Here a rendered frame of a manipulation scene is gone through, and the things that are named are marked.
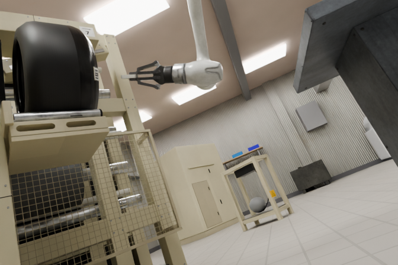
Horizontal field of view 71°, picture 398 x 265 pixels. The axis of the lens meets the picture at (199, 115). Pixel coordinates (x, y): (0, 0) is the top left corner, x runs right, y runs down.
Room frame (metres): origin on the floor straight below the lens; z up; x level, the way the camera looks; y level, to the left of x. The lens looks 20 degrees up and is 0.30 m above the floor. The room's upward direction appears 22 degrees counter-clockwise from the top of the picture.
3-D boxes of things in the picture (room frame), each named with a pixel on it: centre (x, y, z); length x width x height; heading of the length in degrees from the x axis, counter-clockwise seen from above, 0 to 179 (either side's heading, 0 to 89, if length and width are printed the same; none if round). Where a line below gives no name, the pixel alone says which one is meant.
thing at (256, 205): (3.87, -0.32, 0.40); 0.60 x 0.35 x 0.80; 52
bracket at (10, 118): (1.02, 0.77, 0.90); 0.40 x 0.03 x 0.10; 42
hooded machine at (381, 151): (8.04, -4.60, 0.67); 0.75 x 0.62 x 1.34; 82
